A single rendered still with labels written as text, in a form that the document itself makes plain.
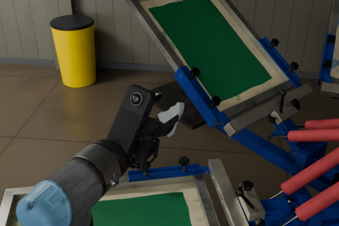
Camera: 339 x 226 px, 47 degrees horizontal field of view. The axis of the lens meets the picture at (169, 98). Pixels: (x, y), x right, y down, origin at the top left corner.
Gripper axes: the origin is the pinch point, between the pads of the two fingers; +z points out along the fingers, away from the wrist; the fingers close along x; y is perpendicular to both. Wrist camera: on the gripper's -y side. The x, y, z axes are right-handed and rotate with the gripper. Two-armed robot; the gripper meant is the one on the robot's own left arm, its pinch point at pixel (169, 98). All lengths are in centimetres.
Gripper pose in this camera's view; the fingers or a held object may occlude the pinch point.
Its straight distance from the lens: 76.4
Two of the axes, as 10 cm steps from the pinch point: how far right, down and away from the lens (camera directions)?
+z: 5.1, -4.3, 7.5
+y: -1.2, 8.3, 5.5
